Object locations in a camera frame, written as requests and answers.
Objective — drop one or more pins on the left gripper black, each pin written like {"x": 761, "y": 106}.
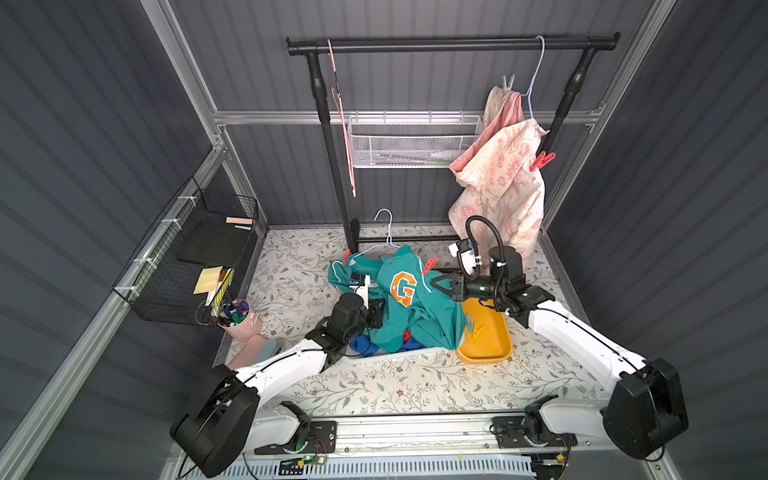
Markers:
{"x": 372, "y": 306}

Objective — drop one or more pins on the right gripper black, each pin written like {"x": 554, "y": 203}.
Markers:
{"x": 455, "y": 285}

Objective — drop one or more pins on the blue red white jacket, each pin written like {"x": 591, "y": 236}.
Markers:
{"x": 366, "y": 346}

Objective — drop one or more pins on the red clothespin floral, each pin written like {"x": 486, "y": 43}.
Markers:
{"x": 542, "y": 159}
{"x": 430, "y": 264}

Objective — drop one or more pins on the green jacket orange letter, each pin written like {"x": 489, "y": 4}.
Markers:
{"x": 413, "y": 304}

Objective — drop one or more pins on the yellow clothespin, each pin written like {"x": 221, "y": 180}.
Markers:
{"x": 476, "y": 329}

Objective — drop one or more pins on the pink wire hanger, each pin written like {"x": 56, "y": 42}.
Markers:
{"x": 338, "y": 101}

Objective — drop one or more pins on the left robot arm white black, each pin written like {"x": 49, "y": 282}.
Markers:
{"x": 226, "y": 415}

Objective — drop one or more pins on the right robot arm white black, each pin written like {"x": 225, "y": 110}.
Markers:
{"x": 646, "y": 408}

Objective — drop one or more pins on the yellow plastic tray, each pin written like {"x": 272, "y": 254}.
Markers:
{"x": 493, "y": 344}

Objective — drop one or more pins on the white perforated laundry basket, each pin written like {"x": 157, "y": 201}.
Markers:
{"x": 393, "y": 356}

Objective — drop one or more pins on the pink floral garment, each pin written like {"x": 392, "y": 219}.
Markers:
{"x": 498, "y": 178}

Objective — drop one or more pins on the pink and teal flat cases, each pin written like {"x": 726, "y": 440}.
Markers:
{"x": 257, "y": 349}

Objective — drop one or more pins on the pink pen cup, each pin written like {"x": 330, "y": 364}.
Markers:
{"x": 238, "y": 321}

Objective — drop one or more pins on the white mesh hanging cup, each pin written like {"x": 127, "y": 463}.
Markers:
{"x": 382, "y": 140}

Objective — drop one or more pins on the yellow sticky notepad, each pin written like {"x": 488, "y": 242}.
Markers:
{"x": 208, "y": 280}

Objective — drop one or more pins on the white clothespin on floral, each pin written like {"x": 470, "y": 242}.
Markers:
{"x": 508, "y": 82}

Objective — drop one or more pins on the black clothes rack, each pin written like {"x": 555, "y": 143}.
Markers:
{"x": 312, "y": 49}

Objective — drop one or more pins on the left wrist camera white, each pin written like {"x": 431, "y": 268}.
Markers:
{"x": 360, "y": 285}

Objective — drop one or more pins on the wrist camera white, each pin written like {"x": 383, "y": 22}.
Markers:
{"x": 360, "y": 285}
{"x": 467, "y": 256}

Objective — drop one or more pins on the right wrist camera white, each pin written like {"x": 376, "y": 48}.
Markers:
{"x": 467, "y": 256}

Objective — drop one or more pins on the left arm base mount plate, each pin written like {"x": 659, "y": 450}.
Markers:
{"x": 314, "y": 437}

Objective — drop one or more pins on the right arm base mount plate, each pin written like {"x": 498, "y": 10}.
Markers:
{"x": 518, "y": 431}

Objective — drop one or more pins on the black wire mesh basket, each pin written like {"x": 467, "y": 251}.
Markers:
{"x": 200, "y": 228}

